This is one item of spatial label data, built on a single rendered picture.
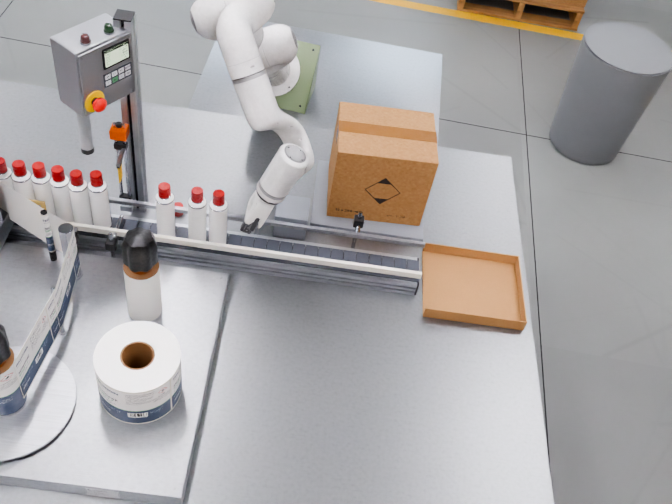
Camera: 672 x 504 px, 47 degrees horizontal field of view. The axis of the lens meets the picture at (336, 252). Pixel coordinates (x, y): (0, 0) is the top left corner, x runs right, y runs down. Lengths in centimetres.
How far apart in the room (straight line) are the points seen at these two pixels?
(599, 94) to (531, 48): 115
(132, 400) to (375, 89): 164
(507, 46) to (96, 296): 352
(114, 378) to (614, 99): 295
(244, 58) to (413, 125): 67
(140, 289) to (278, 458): 54
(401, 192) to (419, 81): 83
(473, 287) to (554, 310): 123
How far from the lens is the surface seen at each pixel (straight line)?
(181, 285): 218
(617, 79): 403
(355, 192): 236
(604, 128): 421
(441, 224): 253
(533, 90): 477
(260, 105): 197
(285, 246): 229
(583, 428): 327
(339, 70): 307
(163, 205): 217
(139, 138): 224
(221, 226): 220
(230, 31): 196
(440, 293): 233
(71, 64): 198
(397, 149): 230
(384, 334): 220
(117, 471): 190
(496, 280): 242
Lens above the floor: 259
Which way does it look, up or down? 48 degrees down
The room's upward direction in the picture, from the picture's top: 11 degrees clockwise
